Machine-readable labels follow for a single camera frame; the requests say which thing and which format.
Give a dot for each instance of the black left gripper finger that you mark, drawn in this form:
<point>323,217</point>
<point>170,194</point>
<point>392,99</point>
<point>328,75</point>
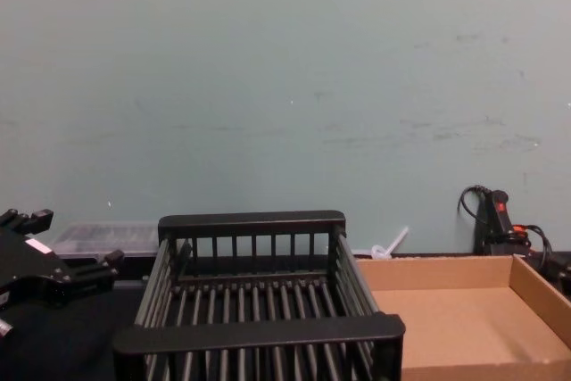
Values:
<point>33,219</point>
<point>91,275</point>

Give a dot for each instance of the black rack with steel bars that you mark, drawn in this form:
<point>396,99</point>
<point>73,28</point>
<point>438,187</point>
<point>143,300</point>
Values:
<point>254,336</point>

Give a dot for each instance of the shallow brown cardboard tray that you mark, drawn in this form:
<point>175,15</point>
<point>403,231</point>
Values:
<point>464,323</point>

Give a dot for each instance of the plain pale wall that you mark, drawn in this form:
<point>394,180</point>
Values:
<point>267,86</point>

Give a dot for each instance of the clear plastic case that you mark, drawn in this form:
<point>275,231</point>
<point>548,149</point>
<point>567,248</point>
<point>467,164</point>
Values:
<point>102,238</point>

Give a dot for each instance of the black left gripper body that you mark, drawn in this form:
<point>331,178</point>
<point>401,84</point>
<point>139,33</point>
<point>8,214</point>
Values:
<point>27,269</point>

